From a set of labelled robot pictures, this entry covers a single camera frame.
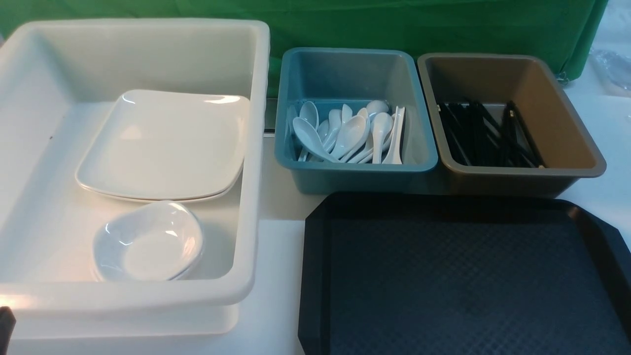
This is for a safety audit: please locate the white square bowl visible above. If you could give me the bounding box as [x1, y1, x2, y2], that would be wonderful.
[92, 201, 205, 282]

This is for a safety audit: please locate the large white rice plate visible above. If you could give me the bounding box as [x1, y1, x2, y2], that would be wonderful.
[75, 89, 250, 201]

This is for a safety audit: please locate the green cloth backdrop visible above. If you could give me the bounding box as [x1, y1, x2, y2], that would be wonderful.
[0, 0, 608, 97]

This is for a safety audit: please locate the brown plastic chopstick bin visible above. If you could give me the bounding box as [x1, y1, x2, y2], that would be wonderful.
[417, 53, 606, 198]

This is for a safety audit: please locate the large white plastic tub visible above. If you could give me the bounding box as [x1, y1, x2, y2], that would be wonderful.
[1, 18, 270, 339]

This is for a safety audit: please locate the blue plastic spoon bin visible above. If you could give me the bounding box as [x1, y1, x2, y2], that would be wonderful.
[275, 47, 441, 195]

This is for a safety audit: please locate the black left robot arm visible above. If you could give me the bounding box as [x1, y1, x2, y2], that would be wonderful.
[0, 306, 16, 355]

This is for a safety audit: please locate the pile of black chopsticks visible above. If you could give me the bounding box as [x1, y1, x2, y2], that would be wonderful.
[436, 99, 546, 169]

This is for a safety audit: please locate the clear plastic bag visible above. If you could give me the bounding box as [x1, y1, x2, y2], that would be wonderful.
[590, 48, 631, 97]

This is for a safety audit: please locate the white soup spoon upright handle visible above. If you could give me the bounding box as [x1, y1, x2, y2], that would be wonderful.
[382, 106, 405, 164]

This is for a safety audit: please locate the black serving tray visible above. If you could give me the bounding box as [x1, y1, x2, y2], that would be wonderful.
[297, 192, 631, 355]

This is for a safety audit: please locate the white soup spoon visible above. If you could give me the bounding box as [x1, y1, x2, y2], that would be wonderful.
[330, 115, 370, 162]
[292, 117, 341, 163]
[371, 112, 393, 164]
[298, 101, 320, 130]

